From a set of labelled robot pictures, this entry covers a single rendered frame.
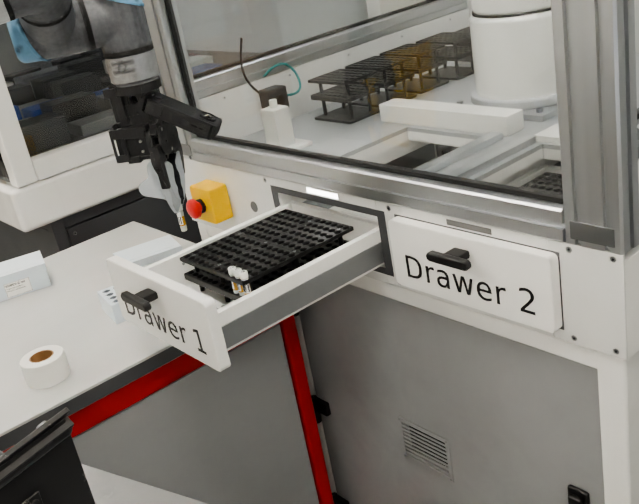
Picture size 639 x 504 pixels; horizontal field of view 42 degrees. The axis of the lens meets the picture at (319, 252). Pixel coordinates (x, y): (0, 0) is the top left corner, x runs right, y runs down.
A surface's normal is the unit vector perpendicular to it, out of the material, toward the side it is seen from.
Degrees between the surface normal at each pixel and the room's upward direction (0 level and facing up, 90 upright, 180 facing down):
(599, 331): 90
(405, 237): 90
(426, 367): 90
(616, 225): 90
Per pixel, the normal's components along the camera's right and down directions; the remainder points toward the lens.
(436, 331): -0.75, 0.38
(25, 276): 0.41, 0.30
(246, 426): 0.64, 0.20
